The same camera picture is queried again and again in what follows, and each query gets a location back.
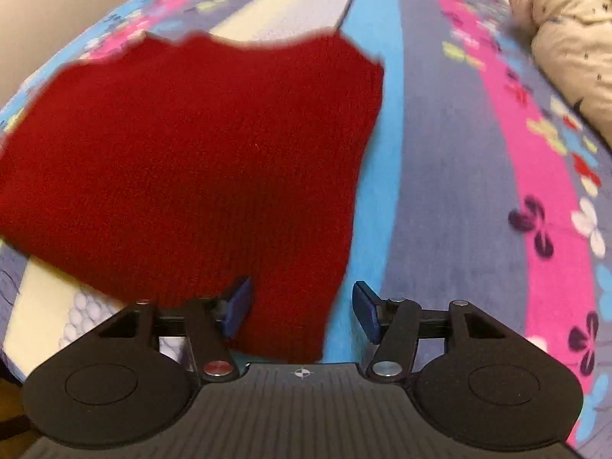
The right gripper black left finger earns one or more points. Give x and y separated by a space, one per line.
136 373

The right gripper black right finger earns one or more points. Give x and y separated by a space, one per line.
469 376

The red knit sweater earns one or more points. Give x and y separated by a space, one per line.
169 171

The floral striped bed sheet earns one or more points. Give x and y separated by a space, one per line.
479 183

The cream star-print duvet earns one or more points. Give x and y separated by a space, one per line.
571 44

